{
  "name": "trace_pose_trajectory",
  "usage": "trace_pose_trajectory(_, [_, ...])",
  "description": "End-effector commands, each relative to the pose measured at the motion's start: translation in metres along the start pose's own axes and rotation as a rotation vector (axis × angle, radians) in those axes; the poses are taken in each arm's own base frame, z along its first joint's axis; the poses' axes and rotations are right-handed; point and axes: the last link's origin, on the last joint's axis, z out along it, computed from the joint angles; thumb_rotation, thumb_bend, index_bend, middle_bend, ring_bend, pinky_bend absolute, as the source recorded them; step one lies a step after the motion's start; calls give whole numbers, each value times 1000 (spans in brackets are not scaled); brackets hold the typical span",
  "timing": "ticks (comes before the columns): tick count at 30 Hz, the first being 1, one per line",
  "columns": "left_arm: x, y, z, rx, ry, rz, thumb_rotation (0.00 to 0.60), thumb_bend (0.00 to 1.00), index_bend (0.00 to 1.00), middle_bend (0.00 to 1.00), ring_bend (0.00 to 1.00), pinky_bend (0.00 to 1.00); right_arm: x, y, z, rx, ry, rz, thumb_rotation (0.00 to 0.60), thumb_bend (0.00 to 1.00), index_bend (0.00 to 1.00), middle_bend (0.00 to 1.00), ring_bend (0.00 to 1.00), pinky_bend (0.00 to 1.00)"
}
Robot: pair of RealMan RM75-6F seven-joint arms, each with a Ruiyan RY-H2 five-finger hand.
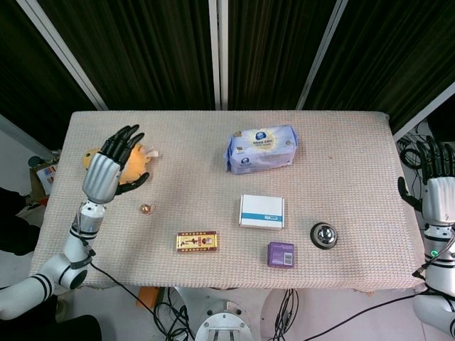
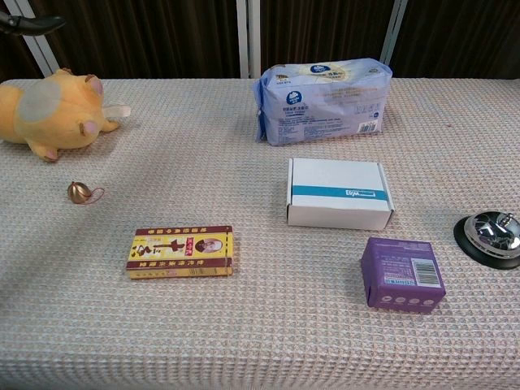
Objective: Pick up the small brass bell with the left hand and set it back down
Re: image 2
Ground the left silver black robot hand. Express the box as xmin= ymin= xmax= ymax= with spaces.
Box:
xmin=0 ymin=11 xmax=67 ymax=37

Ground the small golden bell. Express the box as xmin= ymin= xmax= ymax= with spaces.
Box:
xmin=67 ymin=180 xmax=106 ymax=206

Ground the silver call bell black base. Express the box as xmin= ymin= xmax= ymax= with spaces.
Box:
xmin=453 ymin=210 xmax=520 ymax=271

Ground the yellow plush toy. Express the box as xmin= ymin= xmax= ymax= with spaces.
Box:
xmin=0 ymin=67 xmax=132 ymax=163

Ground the yellow and red flat box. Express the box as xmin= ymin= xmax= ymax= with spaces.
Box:
xmin=125 ymin=225 xmax=236 ymax=280

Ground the lavender tissue pack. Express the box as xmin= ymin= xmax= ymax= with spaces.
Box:
xmin=253 ymin=57 xmax=394 ymax=147

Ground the white box with blue stripe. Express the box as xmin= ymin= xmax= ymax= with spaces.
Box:
xmin=285 ymin=157 xmax=397 ymax=232

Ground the beige woven tablecloth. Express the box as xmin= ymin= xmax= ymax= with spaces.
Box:
xmin=0 ymin=76 xmax=520 ymax=390

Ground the purple box with barcode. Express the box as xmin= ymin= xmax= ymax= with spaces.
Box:
xmin=360 ymin=236 xmax=448 ymax=314

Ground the grey metal frame post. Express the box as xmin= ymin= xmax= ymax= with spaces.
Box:
xmin=236 ymin=0 xmax=262 ymax=80
xmin=2 ymin=0 xmax=63 ymax=79
xmin=379 ymin=0 xmax=410 ymax=67

